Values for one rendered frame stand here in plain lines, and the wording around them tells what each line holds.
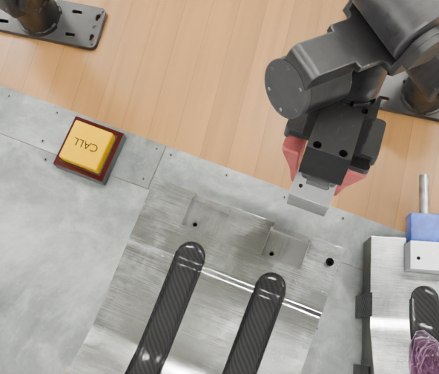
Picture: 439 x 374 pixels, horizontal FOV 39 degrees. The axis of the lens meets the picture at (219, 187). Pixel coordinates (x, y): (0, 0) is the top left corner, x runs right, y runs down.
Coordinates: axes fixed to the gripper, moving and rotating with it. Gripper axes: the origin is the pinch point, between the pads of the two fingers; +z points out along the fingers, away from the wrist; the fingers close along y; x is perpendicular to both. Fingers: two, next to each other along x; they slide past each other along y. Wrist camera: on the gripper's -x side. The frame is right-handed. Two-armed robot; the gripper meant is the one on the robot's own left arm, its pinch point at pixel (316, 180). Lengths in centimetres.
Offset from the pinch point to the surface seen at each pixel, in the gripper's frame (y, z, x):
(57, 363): -24.5, 28.5, -21.1
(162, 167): -21.4, 13.7, 5.9
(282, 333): 2.4, 14.1, -12.8
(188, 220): -13.9, 11.6, -3.4
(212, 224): -10.8, 11.3, -2.8
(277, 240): -2.0, 10.8, -1.9
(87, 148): -31.7, 11.4, 2.4
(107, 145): -29.3, 10.8, 3.6
